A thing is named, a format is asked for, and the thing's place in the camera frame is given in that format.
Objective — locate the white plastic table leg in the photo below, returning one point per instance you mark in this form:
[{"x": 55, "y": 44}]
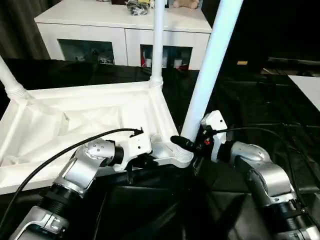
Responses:
[
  {"x": 212, "y": 62},
  {"x": 157, "y": 37},
  {"x": 10, "y": 82}
]

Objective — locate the white plastic table top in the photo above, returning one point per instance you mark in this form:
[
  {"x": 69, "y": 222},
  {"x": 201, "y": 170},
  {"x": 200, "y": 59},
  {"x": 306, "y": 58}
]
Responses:
[{"x": 75, "y": 105}]

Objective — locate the black mat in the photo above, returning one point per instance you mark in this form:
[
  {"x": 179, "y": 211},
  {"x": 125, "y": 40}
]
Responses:
[{"x": 250, "y": 105}]

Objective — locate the small white bottle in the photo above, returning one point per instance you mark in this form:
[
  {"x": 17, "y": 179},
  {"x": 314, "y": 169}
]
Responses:
[
  {"x": 148, "y": 63},
  {"x": 178, "y": 63},
  {"x": 166, "y": 61}
]

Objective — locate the small yellow tag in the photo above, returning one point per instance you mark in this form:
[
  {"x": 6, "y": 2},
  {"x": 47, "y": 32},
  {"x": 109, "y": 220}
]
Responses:
[{"x": 242, "y": 62}]

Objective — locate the small red item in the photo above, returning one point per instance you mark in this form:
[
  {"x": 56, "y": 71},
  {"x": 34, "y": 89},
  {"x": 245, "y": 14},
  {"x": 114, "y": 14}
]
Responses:
[{"x": 143, "y": 60}]

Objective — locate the white flat board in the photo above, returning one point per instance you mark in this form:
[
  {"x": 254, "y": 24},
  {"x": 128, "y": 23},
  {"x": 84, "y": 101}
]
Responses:
[{"x": 310, "y": 87}]

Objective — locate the black side table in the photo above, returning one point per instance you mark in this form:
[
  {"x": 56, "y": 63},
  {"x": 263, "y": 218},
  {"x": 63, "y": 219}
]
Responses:
[{"x": 292, "y": 62}]

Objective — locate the dark patterned ornament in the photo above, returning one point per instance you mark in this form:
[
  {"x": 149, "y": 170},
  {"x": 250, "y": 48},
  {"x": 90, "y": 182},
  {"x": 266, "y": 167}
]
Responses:
[{"x": 136, "y": 8}]

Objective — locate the white cabinet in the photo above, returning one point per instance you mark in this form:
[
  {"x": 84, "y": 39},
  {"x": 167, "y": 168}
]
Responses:
[{"x": 87, "y": 27}]

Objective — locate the grey curtain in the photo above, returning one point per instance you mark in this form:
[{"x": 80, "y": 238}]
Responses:
[{"x": 20, "y": 30}]

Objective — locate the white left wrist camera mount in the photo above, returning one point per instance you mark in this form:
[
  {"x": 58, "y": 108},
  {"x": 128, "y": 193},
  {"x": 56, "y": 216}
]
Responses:
[{"x": 137, "y": 145}]

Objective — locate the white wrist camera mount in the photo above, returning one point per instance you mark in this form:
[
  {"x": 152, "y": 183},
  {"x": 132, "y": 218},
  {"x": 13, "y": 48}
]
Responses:
[
  {"x": 217, "y": 120},
  {"x": 137, "y": 145}
]

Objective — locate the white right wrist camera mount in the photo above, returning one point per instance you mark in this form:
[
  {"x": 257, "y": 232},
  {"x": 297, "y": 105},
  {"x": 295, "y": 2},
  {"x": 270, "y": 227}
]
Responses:
[{"x": 217, "y": 120}]

